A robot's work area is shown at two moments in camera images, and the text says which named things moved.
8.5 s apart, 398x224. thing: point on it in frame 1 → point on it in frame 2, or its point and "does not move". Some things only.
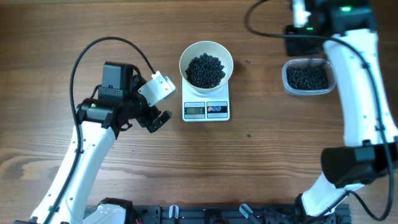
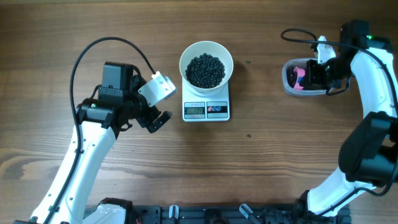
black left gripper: (146, 120) does not move
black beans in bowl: (205, 71) does not move
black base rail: (108, 211) does not move
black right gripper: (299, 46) → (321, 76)
